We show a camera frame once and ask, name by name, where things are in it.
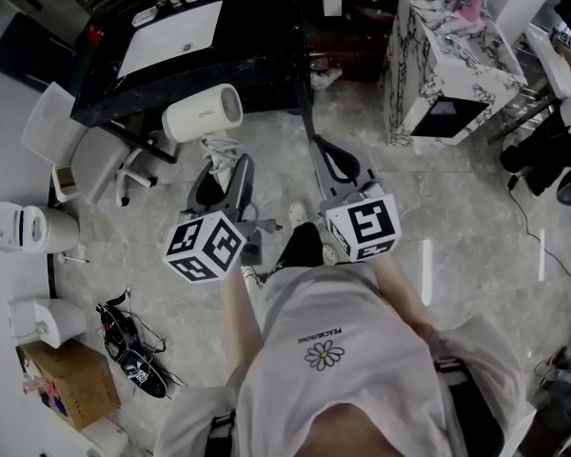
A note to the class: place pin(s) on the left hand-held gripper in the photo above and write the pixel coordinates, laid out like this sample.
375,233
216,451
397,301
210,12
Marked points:
204,248

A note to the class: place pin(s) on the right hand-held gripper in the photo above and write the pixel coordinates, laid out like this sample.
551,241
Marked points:
366,229

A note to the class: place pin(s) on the cream hair dryer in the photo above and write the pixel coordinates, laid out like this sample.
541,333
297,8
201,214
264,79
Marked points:
195,114

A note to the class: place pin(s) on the person's right forearm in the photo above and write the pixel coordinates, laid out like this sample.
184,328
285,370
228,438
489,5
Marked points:
402,298

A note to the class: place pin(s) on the person's left forearm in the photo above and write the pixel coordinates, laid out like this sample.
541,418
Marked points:
242,322

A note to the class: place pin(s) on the clear plastic bag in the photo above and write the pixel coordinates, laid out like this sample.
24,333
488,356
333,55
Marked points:
326,75

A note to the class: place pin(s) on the person's white shoe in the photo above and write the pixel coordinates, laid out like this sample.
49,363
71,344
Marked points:
329,255
297,213

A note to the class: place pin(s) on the person's black trouser leg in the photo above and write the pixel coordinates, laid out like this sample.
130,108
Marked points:
299,248

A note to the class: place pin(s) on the white office chair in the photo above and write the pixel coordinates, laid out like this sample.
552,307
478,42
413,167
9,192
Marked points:
81,150

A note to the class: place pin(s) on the white veined marble cabinet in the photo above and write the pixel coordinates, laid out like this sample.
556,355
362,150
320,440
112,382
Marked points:
452,69

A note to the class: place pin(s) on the black marble washstand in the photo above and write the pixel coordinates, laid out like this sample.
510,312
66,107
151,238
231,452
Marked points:
261,41

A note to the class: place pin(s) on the white rectangular sink basin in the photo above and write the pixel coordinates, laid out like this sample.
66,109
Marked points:
171,36

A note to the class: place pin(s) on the white small brush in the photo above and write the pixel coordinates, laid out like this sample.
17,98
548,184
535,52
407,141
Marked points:
73,258

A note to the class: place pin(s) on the white soap dish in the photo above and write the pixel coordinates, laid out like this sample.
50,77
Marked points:
145,15

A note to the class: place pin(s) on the person's white t-shirt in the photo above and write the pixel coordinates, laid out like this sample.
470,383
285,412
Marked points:
342,360

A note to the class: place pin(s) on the white round lidded appliance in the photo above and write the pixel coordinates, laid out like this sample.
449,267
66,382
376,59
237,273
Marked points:
24,227

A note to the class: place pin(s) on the pink item on cabinet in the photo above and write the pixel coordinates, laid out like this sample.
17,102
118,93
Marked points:
472,10

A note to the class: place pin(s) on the white boxy appliance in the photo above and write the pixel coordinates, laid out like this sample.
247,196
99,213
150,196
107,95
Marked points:
47,322

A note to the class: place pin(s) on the white side table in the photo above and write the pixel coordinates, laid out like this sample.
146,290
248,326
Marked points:
549,60

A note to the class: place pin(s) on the brown cardboard box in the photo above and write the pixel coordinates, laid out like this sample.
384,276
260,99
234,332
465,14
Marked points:
76,381

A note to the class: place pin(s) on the white square pillar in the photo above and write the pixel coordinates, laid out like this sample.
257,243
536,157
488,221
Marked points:
521,0

